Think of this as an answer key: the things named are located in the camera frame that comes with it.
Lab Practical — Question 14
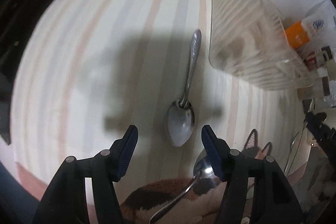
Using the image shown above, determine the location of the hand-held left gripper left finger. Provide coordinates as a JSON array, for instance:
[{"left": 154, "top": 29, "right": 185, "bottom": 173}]
[{"left": 31, "top": 125, "right": 139, "bottom": 224}]

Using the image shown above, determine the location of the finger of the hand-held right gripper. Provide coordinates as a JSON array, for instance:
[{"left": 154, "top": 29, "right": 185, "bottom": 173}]
[{"left": 304, "top": 111, "right": 336, "bottom": 161}]

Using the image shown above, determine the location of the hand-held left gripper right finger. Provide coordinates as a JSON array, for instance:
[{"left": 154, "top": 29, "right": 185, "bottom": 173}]
[{"left": 201, "top": 125, "right": 306, "bottom": 224}]

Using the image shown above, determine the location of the stainless steel spoon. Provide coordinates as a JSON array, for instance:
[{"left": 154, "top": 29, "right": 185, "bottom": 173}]
[
  {"left": 164, "top": 29, "right": 202, "bottom": 147},
  {"left": 149, "top": 148, "right": 223, "bottom": 224},
  {"left": 283, "top": 131, "right": 301, "bottom": 177}
]

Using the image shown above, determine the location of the orange and white salt bag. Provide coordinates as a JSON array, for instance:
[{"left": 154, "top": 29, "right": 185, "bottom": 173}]
[{"left": 285, "top": 0, "right": 332, "bottom": 50}]

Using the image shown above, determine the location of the striped cat print tablecloth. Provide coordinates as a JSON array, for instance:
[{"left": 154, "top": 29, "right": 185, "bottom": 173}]
[{"left": 10, "top": 0, "right": 336, "bottom": 224}]

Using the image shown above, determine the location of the clear plastic organizer box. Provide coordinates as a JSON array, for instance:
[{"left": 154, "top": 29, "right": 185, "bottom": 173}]
[{"left": 209, "top": 0, "right": 313, "bottom": 90}]

